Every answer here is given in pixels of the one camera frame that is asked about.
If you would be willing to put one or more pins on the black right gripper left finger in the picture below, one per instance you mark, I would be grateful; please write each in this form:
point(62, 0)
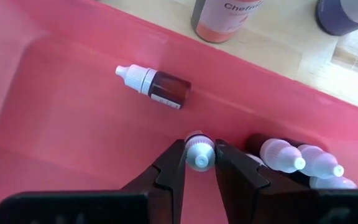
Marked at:
point(166, 186)

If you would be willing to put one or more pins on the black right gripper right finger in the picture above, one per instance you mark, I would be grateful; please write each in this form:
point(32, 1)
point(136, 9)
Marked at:
point(244, 193)

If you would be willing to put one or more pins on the small green food coloring bottle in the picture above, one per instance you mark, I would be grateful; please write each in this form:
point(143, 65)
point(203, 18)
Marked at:
point(280, 154)

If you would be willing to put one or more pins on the small red food coloring bottle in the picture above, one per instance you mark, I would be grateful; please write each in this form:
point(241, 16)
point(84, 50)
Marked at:
point(319, 163)

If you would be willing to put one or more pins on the small dark red coloring bottle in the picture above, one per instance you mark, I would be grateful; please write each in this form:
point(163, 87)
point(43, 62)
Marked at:
point(166, 88)

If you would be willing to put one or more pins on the large pink food coloring bottle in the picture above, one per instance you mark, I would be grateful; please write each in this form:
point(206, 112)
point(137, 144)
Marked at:
point(222, 18)

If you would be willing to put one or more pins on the large purple food coloring bottle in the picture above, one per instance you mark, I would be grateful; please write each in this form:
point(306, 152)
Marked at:
point(334, 15)

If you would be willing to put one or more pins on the pink translucent plastic bin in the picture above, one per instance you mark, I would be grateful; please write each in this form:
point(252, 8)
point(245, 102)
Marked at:
point(73, 124)

